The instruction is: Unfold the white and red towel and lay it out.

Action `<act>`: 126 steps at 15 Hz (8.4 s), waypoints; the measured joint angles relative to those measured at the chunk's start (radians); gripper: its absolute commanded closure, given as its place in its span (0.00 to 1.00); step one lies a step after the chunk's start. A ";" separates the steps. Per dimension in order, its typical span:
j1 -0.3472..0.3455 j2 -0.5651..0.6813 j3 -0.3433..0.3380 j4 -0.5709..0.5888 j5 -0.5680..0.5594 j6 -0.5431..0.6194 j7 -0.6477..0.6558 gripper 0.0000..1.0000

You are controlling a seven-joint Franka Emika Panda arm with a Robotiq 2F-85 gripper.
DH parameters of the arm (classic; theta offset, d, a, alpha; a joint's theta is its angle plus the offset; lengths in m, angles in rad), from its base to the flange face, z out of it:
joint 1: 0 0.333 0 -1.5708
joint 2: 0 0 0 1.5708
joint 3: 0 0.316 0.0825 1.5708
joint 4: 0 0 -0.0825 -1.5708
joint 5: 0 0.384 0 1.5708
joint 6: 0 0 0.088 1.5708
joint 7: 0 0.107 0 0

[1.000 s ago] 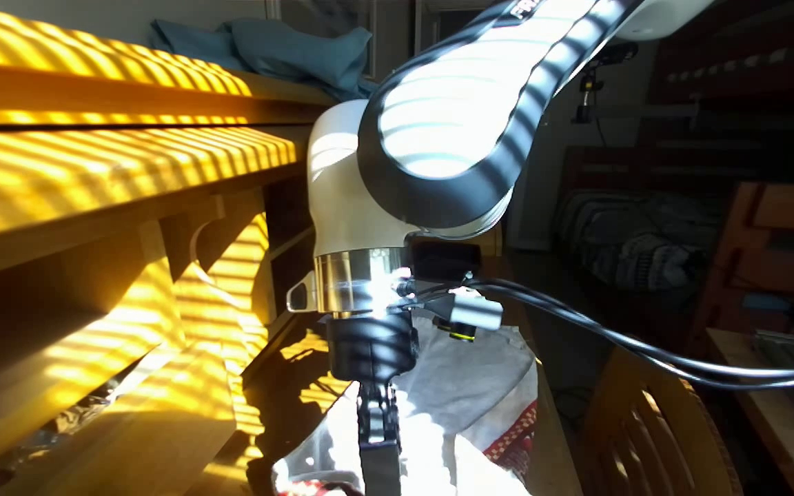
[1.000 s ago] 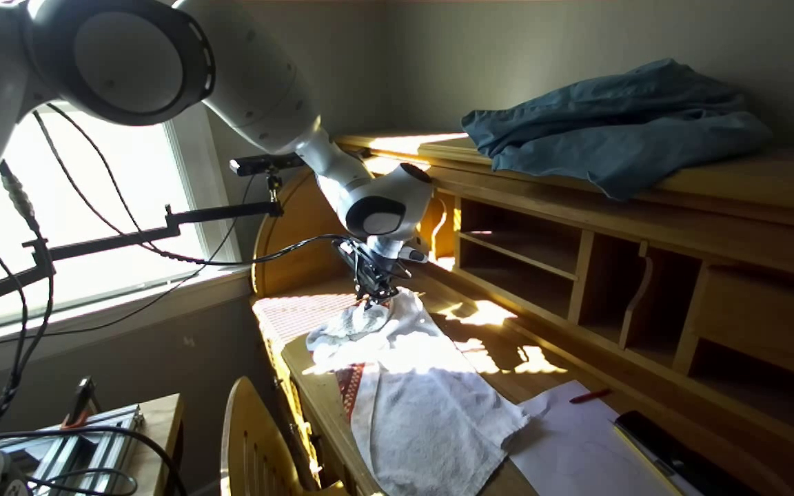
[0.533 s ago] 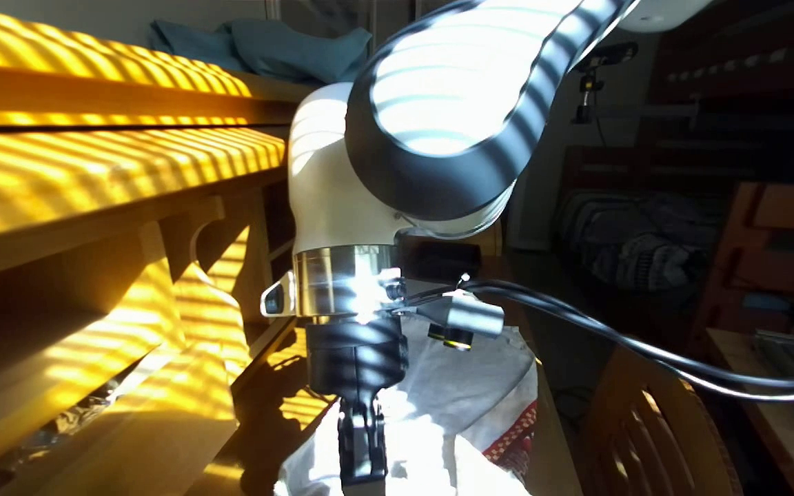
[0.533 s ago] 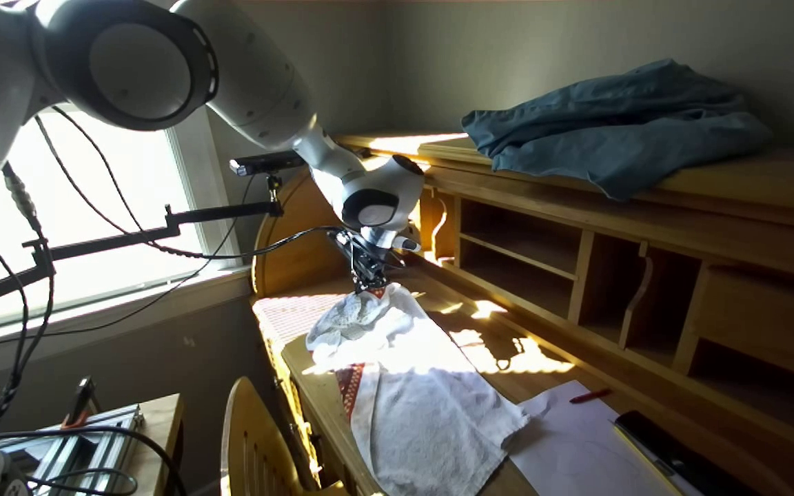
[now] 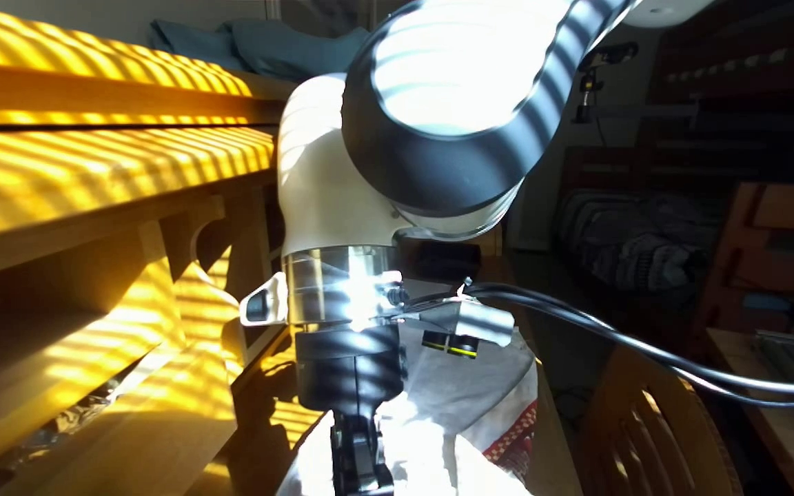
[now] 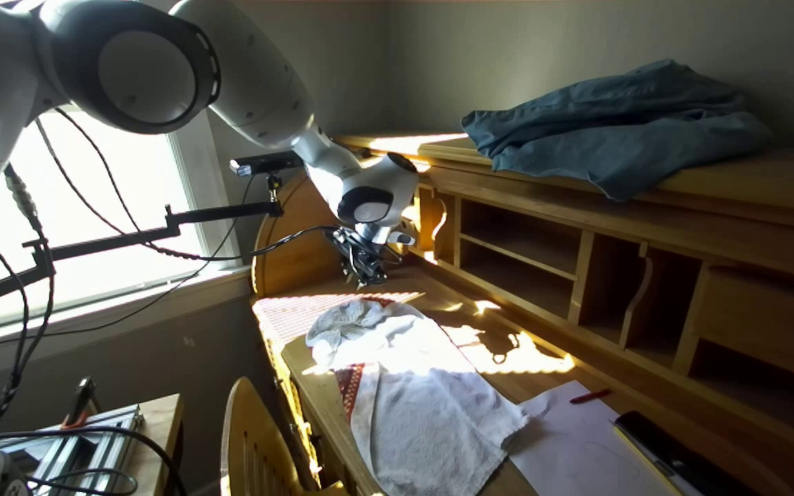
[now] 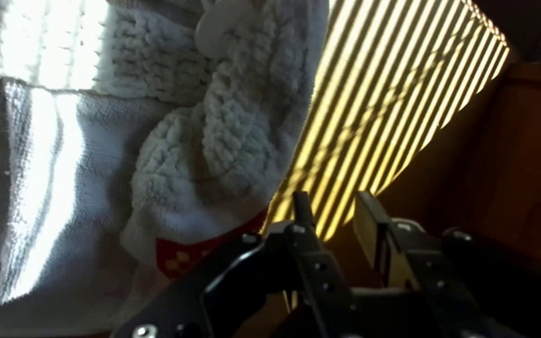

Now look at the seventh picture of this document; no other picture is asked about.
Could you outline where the white and red towel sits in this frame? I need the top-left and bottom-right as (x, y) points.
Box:
(0, 0), (333, 338)

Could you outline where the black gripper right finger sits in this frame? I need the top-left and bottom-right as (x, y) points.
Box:
(352, 190), (541, 338)

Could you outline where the wooden desk with hutch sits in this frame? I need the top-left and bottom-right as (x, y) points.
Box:
(264, 0), (541, 284)

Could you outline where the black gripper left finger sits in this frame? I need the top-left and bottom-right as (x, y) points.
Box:
(112, 190), (361, 338)

